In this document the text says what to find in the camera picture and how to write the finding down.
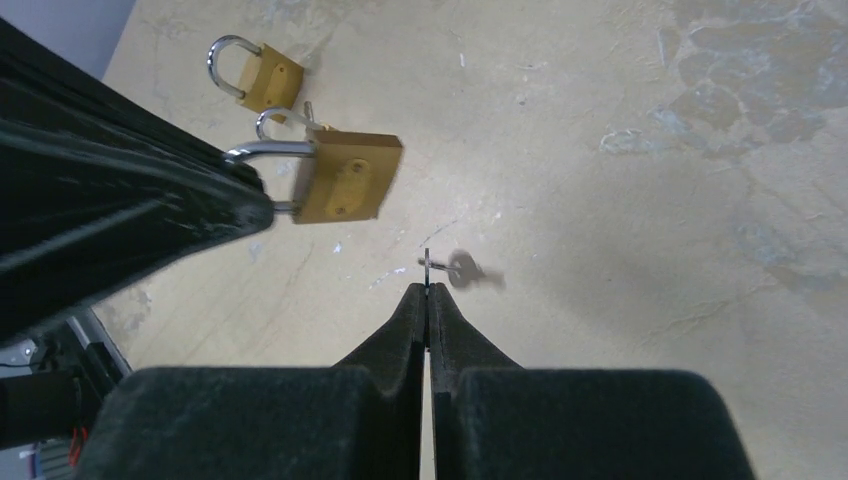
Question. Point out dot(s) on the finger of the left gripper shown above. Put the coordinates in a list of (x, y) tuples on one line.
[(98, 193)]

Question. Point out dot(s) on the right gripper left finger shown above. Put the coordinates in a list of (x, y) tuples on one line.
[(358, 419)]

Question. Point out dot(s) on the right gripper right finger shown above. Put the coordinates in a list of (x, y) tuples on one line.
[(494, 419)]

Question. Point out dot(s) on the large brass padlock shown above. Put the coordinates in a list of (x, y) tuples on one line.
[(269, 79)]

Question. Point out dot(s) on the small brass padlock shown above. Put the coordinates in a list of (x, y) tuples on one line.
[(306, 118), (341, 176)]

